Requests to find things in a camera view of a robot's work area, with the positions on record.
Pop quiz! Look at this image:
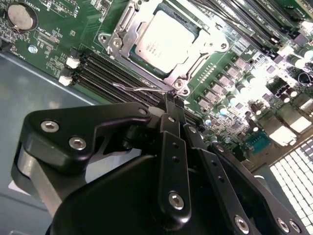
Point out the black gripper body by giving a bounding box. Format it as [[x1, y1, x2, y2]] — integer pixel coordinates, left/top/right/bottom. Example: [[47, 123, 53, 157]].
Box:
[[50, 154, 229, 235]]

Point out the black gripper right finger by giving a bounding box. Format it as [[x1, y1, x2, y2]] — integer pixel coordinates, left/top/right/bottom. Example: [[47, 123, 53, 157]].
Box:
[[175, 96, 308, 235]]

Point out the metal socket cover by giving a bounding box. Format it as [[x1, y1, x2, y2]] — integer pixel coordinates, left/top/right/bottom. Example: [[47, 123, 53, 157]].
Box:
[[107, 0, 229, 96]]

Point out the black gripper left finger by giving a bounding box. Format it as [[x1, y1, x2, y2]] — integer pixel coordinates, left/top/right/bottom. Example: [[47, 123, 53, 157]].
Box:
[[11, 94, 193, 224]]

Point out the silver CPU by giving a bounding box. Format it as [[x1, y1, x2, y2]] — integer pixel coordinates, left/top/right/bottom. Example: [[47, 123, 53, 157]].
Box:
[[128, 8, 206, 76]]

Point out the metal locking lever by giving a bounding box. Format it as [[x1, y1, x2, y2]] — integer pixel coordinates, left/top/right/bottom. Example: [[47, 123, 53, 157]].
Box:
[[112, 82, 176, 95]]

